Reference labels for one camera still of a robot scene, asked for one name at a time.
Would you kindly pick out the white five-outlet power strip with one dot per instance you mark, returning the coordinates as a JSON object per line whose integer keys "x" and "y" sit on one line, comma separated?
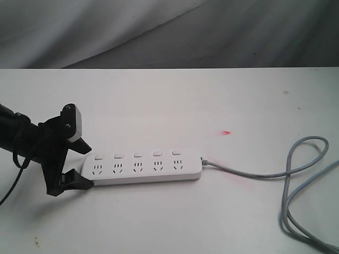
{"x": 142, "y": 166}

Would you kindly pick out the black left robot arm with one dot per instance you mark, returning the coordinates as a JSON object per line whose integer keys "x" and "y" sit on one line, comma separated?
{"x": 20, "y": 137}

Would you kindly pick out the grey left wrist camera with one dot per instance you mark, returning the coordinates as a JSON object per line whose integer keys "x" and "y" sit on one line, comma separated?
{"x": 71, "y": 123}

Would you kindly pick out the grey backdrop cloth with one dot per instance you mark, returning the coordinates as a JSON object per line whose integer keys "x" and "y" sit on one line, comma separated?
{"x": 169, "y": 34}

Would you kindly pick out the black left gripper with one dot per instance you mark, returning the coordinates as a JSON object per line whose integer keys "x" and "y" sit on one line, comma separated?
{"x": 52, "y": 153}

